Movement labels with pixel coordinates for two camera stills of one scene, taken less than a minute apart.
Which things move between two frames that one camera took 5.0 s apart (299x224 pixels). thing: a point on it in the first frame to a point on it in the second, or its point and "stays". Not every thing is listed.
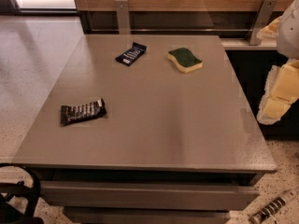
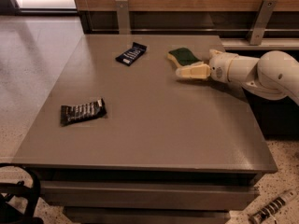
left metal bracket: (122, 13) stays
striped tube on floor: (272, 207) stays
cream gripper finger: (281, 91) to (225, 67)
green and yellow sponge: (184, 60) stays
